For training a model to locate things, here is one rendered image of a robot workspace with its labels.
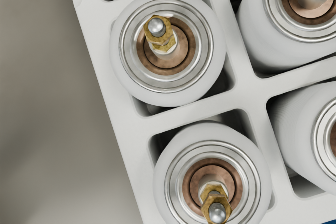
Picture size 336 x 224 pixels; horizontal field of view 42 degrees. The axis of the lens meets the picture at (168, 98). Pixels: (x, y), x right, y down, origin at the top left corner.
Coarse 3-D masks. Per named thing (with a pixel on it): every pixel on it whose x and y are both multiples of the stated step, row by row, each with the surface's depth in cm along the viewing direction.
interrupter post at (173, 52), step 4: (176, 36) 32; (176, 40) 32; (176, 44) 32; (152, 48) 32; (172, 48) 32; (176, 48) 32; (156, 52) 32; (160, 52) 32; (168, 52) 32; (172, 52) 32; (176, 52) 34; (160, 56) 33; (164, 56) 33; (168, 56) 33; (172, 56) 34
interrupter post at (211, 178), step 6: (210, 174) 34; (216, 174) 34; (204, 180) 33; (210, 180) 32; (216, 180) 32; (222, 180) 33; (198, 186) 34; (204, 186) 32; (222, 186) 31; (198, 192) 32; (228, 192) 32; (228, 198) 32
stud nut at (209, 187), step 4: (208, 184) 31; (212, 184) 31; (216, 184) 31; (220, 184) 31; (204, 188) 31; (208, 188) 31; (212, 188) 31; (216, 188) 31; (220, 188) 31; (204, 192) 31; (208, 192) 31; (220, 192) 31; (224, 192) 31; (200, 196) 31; (204, 196) 31; (204, 200) 31
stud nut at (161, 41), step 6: (150, 18) 27; (162, 18) 27; (168, 18) 27; (144, 24) 27; (168, 24) 27; (144, 30) 27; (168, 30) 27; (150, 36) 27; (162, 36) 27; (168, 36) 27; (150, 42) 28; (156, 42) 27; (162, 42) 27
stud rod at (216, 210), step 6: (210, 192) 30; (216, 192) 30; (216, 204) 26; (210, 210) 26; (216, 210) 26; (222, 210) 26; (210, 216) 26; (216, 216) 26; (222, 216) 26; (216, 222) 26; (222, 222) 26
